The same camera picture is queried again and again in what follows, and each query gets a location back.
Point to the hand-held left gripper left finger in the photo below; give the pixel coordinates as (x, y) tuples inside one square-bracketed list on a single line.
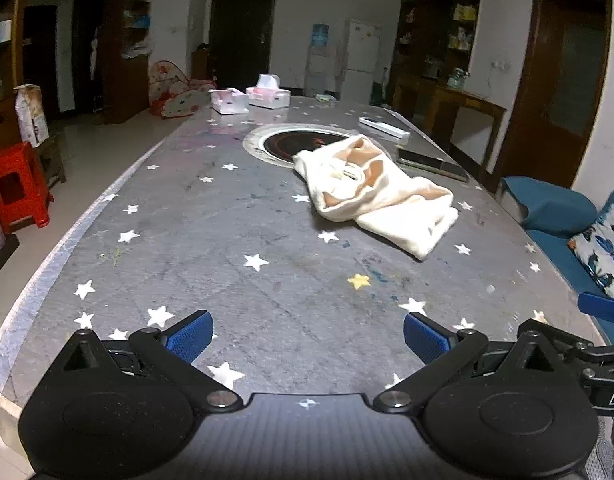
[(192, 336)]

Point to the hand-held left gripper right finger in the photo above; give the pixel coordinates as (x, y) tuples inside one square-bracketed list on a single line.
[(427, 340)]

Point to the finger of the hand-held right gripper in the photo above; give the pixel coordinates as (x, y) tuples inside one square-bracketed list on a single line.
[(604, 308)]

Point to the cream garment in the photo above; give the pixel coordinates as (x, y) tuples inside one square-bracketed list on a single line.
[(387, 210)]

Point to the butterfly print pillow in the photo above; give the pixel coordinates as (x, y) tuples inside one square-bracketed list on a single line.
[(604, 250)]

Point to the grey star tablecloth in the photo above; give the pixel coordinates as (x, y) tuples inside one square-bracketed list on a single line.
[(227, 230)]

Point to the dark smartphone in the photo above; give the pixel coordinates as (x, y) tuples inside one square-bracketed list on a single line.
[(432, 164)]

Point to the round induction cooktop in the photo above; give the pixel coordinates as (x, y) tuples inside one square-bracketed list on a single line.
[(282, 142)]

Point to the white remote control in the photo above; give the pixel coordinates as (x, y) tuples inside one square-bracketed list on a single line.
[(384, 128)]

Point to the small wooden stool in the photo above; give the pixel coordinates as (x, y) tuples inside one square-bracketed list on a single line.
[(56, 157)]

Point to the brown glazed wooden door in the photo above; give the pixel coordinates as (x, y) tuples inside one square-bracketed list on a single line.
[(552, 90)]

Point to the red plastic stool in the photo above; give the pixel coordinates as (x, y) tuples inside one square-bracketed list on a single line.
[(19, 185)]

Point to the pink white tissue box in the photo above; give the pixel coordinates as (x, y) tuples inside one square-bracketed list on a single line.
[(228, 102), (269, 96)]

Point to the wooden side table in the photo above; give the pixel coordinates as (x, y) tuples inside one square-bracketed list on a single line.
[(462, 105)]

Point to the pink play tent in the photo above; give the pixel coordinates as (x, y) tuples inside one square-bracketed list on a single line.
[(174, 90)]

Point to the glass jar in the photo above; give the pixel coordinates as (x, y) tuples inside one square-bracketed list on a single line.
[(457, 79)]

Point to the small pale packet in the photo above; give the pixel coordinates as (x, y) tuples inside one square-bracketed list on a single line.
[(324, 98)]

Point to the white cardboard box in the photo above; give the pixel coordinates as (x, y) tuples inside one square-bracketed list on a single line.
[(33, 115)]

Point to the wooden bookshelf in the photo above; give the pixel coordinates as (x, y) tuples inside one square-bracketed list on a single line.
[(122, 60)]

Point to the white refrigerator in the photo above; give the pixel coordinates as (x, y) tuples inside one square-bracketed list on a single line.
[(359, 60)]

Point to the white water dispenser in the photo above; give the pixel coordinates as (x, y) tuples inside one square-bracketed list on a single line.
[(319, 72)]

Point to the dark wooden door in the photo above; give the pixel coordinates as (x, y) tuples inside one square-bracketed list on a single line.
[(242, 35)]

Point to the wooden display cabinet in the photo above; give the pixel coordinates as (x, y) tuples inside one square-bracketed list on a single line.
[(437, 25)]

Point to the blue water bottle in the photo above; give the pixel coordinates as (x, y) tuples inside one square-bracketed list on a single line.
[(320, 35)]

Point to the wooden storage shelf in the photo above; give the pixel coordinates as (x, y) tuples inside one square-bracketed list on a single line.
[(2, 60)]

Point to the white wall socket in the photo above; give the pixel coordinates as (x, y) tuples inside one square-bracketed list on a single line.
[(499, 65)]

